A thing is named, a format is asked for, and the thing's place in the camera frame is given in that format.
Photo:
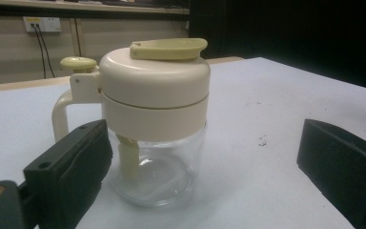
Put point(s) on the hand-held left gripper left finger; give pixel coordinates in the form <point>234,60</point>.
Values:
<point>66,171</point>

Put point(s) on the white table board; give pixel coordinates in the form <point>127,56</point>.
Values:
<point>267,105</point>

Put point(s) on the white wall socket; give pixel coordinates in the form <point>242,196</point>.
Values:
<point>46,24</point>

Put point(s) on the black curtain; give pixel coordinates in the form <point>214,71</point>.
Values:
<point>282,28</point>

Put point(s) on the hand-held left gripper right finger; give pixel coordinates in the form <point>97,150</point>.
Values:
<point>346,168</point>

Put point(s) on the black horizontal bar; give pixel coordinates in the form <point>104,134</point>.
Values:
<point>108,16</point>

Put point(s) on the small gold object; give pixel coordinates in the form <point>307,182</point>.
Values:
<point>154,86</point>

